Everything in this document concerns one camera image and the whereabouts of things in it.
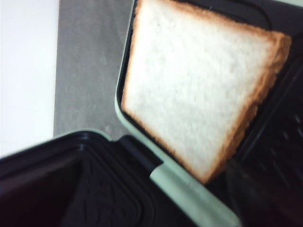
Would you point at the white bread slice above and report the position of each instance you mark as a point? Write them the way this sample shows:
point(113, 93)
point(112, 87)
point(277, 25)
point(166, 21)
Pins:
point(195, 79)

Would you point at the breakfast maker hinged lid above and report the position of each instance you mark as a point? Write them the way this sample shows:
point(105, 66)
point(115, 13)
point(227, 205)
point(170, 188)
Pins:
point(84, 179)

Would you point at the mint green breakfast maker base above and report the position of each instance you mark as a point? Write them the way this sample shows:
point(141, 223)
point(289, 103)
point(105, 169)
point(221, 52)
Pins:
point(262, 185)

